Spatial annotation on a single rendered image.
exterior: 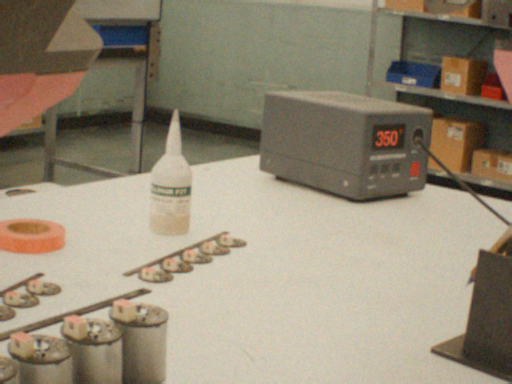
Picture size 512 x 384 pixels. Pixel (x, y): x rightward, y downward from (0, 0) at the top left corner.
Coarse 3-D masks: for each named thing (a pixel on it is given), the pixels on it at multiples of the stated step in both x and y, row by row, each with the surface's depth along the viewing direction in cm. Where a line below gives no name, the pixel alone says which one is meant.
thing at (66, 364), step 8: (16, 360) 29; (64, 360) 29; (24, 368) 28; (32, 368) 28; (40, 368) 28; (48, 368) 29; (56, 368) 29; (64, 368) 29; (16, 376) 29; (24, 376) 28; (32, 376) 28; (40, 376) 28; (48, 376) 29; (56, 376) 29; (64, 376) 29
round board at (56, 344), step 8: (32, 336) 30; (40, 336) 31; (48, 336) 31; (8, 344) 29; (48, 344) 30; (56, 344) 30; (64, 344) 30; (8, 352) 29; (40, 352) 29; (48, 352) 29; (64, 352) 29; (72, 352) 30; (24, 360) 28; (32, 360) 28; (40, 360) 28; (48, 360) 28; (56, 360) 29
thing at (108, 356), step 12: (72, 348) 31; (84, 348) 31; (96, 348) 31; (108, 348) 31; (120, 348) 32; (72, 360) 31; (84, 360) 31; (96, 360) 31; (108, 360) 31; (120, 360) 32; (72, 372) 31; (84, 372) 31; (96, 372) 31; (108, 372) 31; (120, 372) 32
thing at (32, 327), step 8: (144, 288) 37; (120, 296) 36; (128, 296) 36; (136, 296) 36; (96, 304) 35; (104, 304) 35; (112, 304) 35; (72, 312) 33; (80, 312) 33; (88, 312) 34; (40, 320) 32; (48, 320) 32; (56, 320) 32; (64, 320) 32; (16, 328) 31; (24, 328) 31; (32, 328) 31; (40, 328) 31; (0, 336) 30; (8, 336) 30
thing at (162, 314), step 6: (144, 306) 35; (150, 306) 35; (156, 306) 35; (108, 312) 34; (150, 312) 34; (156, 312) 34; (162, 312) 34; (114, 318) 33; (138, 318) 33; (144, 318) 33; (150, 318) 34; (162, 318) 34; (168, 318) 34; (126, 324) 33; (132, 324) 33; (138, 324) 33; (144, 324) 33; (150, 324) 33; (156, 324) 33
